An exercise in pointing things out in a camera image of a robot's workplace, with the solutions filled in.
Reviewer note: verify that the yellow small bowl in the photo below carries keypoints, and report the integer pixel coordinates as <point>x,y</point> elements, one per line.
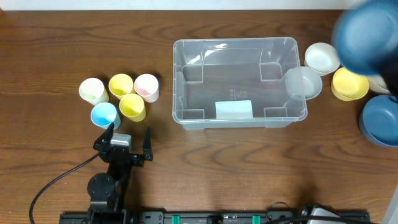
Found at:
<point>348,86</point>

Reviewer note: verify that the dark blue bowl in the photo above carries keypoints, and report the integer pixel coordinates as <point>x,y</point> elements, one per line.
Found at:
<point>378,120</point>
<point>365,37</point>

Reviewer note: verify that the clear plastic storage container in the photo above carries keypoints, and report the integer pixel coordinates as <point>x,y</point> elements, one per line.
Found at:
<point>206,71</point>

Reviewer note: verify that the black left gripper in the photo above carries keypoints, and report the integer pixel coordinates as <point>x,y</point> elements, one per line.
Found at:
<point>123,155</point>

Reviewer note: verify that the yellow plastic cup front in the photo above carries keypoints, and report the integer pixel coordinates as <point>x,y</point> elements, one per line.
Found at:
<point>133,107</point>

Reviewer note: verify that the cream plastic cup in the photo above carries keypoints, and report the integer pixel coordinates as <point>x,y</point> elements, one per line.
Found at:
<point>93,91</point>

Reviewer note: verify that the beige large bowl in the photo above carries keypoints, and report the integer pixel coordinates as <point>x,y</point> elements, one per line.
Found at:
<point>377,84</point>

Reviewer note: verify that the white label sticker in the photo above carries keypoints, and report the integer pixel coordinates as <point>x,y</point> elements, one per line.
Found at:
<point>234,109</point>

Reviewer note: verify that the yellow plastic cup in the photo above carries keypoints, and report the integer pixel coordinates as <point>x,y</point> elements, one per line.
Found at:
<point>121,85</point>
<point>133,107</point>

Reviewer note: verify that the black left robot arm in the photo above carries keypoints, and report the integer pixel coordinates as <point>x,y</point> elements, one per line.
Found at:
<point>107,189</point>

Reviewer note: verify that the yellow plastic cup rear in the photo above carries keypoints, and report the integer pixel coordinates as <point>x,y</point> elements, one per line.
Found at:
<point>121,85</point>

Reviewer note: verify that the light blue plastic cup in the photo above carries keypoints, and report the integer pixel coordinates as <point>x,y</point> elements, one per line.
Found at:
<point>104,114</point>

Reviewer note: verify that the white small bowl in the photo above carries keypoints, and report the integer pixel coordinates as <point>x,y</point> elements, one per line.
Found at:
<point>322,58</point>

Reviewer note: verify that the pink plastic cup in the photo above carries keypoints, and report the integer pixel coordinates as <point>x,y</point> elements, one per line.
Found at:
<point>147,86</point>

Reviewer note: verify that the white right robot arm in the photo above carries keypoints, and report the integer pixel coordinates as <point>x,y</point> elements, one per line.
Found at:
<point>324,215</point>

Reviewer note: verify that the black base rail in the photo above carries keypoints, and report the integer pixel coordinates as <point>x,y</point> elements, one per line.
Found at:
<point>181,218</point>

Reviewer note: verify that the grey small bowl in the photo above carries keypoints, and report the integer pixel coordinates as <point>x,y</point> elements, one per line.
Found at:
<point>303,82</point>

